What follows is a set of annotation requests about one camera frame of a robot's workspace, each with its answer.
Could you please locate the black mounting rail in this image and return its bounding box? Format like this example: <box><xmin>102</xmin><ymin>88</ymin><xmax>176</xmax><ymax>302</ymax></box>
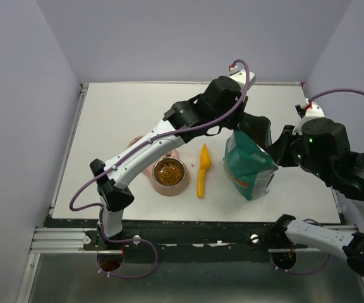
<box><xmin>44</xmin><ymin>217</ymin><xmax>341</xmax><ymax>264</ymax></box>

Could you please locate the yellow plastic scoop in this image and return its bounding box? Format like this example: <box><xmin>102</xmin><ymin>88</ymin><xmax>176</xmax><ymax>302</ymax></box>
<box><xmin>197</xmin><ymin>144</ymin><xmax>212</xmax><ymax>198</ymax></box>

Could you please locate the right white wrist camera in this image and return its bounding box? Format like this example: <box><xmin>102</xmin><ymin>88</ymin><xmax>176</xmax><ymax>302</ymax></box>
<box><xmin>293</xmin><ymin>98</ymin><xmax>325</xmax><ymax>135</ymax></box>

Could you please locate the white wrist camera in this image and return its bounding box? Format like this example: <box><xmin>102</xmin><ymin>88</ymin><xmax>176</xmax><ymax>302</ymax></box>
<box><xmin>293</xmin><ymin>98</ymin><xmax>325</xmax><ymax>135</ymax></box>
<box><xmin>228</xmin><ymin>64</ymin><xmax>256</xmax><ymax>93</ymax></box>

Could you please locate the front steel bowl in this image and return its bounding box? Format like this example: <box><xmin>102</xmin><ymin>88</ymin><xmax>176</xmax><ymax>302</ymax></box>
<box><xmin>153</xmin><ymin>157</ymin><xmax>186</xmax><ymax>187</ymax></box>

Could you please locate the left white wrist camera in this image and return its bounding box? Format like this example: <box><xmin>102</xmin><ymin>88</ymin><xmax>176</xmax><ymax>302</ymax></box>
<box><xmin>228</xmin><ymin>64</ymin><xmax>256</xmax><ymax>93</ymax></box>

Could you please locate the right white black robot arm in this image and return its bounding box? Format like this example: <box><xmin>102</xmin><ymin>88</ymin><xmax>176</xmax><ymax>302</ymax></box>
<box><xmin>262</xmin><ymin>117</ymin><xmax>364</xmax><ymax>277</ymax></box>

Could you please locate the aluminium frame extrusion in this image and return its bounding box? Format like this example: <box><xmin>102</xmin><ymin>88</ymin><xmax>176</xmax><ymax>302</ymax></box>
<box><xmin>30</xmin><ymin>228</ymin><xmax>92</xmax><ymax>254</ymax></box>

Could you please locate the pink double pet feeder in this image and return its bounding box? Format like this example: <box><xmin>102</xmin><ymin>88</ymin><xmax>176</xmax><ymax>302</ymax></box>
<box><xmin>142</xmin><ymin>149</ymin><xmax>190</xmax><ymax>197</ymax></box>

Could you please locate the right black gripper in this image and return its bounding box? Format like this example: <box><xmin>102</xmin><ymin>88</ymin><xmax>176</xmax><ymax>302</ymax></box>
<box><xmin>267</xmin><ymin>124</ymin><xmax>331</xmax><ymax>181</ymax></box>

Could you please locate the green pet food bag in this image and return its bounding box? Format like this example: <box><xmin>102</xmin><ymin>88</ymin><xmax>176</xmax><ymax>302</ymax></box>
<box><xmin>223</xmin><ymin>130</ymin><xmax>278</xmax><ymax>201</ymax></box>

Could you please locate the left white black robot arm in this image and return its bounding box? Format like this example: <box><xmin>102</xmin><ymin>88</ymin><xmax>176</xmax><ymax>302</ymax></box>
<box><xmin>90</xmin><ymin>70</ymin><xmax>255</xmax><ymax>249</ymax></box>

